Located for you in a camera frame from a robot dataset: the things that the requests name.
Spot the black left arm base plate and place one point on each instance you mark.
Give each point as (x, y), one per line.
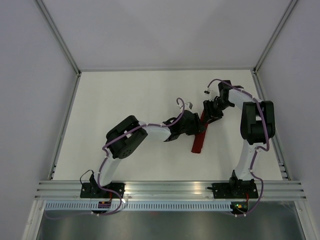
(115, 190)

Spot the aluminium frame post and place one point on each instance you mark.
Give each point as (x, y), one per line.
(276, 33)
(57, 35)

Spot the aluminium left frame post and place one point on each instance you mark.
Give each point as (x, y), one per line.
(57, 35)

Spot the aluminium front rail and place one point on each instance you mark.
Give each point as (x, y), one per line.
(271, 190)

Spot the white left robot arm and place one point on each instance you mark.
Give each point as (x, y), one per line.
(127, 136)

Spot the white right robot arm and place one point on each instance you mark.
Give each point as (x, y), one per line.
(257, 127)

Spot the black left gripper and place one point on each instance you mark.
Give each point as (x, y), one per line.
(197, 127)

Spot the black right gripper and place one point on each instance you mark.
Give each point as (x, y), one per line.
(212, 116)

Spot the dark red cloth napkin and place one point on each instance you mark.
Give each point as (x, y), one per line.
(199, 141)

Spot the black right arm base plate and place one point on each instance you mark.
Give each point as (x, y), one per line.
(227, 191)

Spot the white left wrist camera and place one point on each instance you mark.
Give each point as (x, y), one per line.
(187, 106)

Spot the aluminium right frame post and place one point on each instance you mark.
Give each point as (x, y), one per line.
(276, 33)

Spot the white slotted cable duct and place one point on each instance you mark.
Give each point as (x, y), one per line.
(223, 206)

